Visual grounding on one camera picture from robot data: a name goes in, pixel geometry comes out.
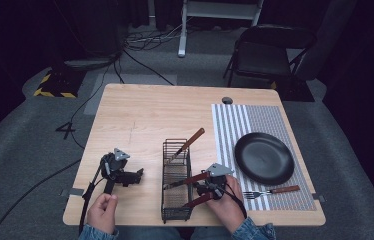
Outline black base with hazard tape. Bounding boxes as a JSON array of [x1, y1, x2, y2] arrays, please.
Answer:
[[33, 65, 87, 100]]

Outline black floor cable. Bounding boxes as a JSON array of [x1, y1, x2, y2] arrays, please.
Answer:
[[0, 159, 83, 240]]

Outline person's right hand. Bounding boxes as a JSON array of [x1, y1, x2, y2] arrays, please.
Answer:
[[206, 174, 248, 235]]

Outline white metal stand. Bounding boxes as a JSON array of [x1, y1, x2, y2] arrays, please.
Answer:
[[177, 0, 265, 59]]

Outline grey striped placemat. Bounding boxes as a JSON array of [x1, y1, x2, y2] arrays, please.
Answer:
[[211, 103, 318, 212]]

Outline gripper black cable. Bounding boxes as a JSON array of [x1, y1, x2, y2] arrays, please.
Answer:
[[220, 182, 249, 220], [78, 165, 107, 236]]

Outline grey tape piece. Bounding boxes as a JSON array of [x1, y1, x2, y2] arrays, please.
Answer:
[[310, 192, 327, 203], [60, 187, 86, 198]]

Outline black plate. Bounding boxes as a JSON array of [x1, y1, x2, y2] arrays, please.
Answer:
[[234, 131, 296, 187]]

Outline bundle of floor cables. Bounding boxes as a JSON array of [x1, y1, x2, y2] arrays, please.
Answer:
[[70, 16, 196, 151]]

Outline black folding chair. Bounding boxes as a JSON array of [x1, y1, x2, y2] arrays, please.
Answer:
[[222, 23, 318, 90]]

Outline wooden-handled fork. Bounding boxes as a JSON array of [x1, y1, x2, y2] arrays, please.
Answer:
[[242, 184, 301, 201]]

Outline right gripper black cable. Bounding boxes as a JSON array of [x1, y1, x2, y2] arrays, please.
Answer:
[[220, 182, 249, 220]]

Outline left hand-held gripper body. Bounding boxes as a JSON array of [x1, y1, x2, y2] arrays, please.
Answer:
[[99, 147, 133, 195]]

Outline wooden-handled steak knife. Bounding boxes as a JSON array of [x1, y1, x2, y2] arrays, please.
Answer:
[[167, 127, 206, 165]]

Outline black wire cutlery basket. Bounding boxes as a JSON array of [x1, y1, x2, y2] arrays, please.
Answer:
[[160, 138, 195, 224]]

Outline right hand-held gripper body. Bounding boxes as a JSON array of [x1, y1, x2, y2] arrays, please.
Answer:
[[203, 162, 235, 201]]

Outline person's left hand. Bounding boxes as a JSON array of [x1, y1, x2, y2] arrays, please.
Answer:
[[86, 192, 120, 235]]

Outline wooden-handled table knife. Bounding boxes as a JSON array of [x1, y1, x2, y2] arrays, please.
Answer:
[[162, 171, 212, 191]]

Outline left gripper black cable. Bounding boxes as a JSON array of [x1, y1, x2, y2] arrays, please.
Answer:
[[78, 165, 107, 236]]

